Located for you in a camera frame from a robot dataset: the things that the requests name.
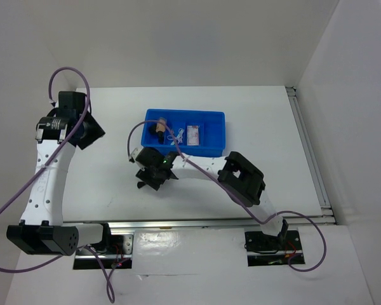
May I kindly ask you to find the aluminium rail front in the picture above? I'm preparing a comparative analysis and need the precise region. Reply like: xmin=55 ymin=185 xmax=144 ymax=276
xmin=82 ymin=217 xmax=334 ymax=232

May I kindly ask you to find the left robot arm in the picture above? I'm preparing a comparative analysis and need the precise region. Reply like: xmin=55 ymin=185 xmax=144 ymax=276
xmin=6 ymin=91 xmax=113 ymax=255

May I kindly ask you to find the purple eyelash curler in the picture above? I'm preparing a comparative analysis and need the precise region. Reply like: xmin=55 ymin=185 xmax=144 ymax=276
xmin=166 ymin=128 xmax=185 ymax=146

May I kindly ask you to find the aluminium rail right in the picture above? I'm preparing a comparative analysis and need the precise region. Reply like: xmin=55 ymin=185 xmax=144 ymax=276
xmin=285 ymin=86 xmax=337 ymax=225

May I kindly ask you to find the blue compartment tray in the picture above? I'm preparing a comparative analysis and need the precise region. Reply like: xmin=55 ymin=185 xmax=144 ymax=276
xmin=141 ymin=109 xmax=226 ymax=157

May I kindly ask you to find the clear packet with print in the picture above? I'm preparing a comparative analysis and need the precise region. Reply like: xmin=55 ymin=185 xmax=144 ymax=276
xmin=187 ymin=125 xmax=199 ymax=146

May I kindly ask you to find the black makeup brush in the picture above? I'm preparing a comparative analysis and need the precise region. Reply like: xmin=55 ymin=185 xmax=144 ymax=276
xmin=137 ymin=182 xmax=147 ymax=189

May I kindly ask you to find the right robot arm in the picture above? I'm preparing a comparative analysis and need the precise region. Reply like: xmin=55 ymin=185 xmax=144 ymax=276
xmin=129 ymin=147 xmax=288 ymax=249

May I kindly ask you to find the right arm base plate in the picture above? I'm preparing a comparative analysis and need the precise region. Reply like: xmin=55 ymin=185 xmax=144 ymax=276
xmin=244 ymin=230 xmax=305 ymax=267

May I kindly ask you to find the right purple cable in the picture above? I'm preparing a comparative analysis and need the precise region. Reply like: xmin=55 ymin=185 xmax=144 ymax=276
xmin=127 ymin=119 xmax=326 ymax=272

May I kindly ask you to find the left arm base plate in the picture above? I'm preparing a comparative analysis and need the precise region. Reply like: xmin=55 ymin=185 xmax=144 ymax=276
xmin=73 ymin=233 xmax=134 ymax=271

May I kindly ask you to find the aluminium rail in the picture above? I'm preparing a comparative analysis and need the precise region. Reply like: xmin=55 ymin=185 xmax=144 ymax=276
xmin=82 ymin=217 xmax=334 ymax=232
xmin=285 ymin=86 xmax=337 ymax=225

